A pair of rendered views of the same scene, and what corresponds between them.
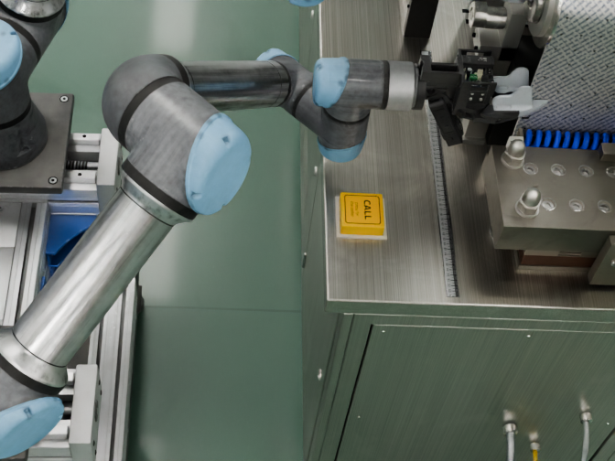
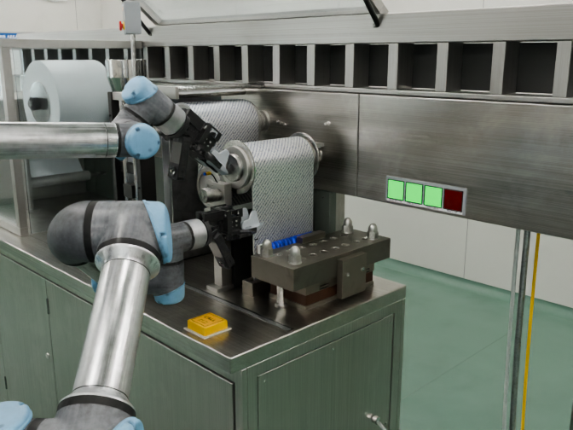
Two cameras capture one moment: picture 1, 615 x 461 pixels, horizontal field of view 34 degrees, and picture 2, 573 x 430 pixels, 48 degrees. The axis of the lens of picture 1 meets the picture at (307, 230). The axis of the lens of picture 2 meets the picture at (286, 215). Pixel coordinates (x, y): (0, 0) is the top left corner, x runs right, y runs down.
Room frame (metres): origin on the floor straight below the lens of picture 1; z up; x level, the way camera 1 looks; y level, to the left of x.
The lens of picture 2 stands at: (-0.25, 0.62, 1.55)
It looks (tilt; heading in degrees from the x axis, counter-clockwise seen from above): 14 degrees down; 323
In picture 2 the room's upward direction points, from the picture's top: straight up
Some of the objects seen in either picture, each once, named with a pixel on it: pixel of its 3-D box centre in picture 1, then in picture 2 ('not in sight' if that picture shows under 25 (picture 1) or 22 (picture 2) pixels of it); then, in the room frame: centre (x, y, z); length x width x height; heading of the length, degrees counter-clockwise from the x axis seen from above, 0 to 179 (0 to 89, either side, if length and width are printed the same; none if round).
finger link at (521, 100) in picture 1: (522, 98); (253, 220); (1.12, -0.30, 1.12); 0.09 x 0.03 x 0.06; 96
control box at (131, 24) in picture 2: not in sight; (129, 18); (1.75, -0.25, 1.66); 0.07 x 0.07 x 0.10; 72
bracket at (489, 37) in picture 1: (483, 72); (217, 237); (1.23, -0.25, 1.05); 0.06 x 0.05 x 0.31; 97
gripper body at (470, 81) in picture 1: (453, 84); (218, 225); (1.12, -0.19, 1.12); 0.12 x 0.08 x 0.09; 97
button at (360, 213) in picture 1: (361, 213); (207, 324); (1.01, -0.08, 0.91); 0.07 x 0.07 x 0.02; 7
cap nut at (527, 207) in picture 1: (530, 199); (294, 254); (0.97, -0.32, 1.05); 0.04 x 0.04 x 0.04
